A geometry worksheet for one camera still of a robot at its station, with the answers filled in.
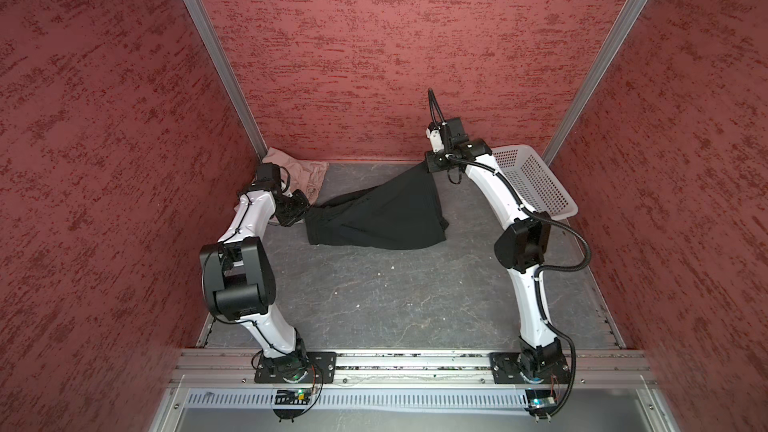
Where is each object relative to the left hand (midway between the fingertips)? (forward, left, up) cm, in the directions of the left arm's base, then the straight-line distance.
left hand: (310, 215), depth 91 cm
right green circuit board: (-46, -62, -12) cm, 78 cm away
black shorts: (+2, -28, -2) cm, 29 cm away
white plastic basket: (+21, -80, -7) cm, 83 cm away
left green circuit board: (-46, -4, -11) cm, 47 cm away
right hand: (+15, -38, +8) cm, 42 cm away
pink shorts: (+23, +7, -7) cm, 25 cm away
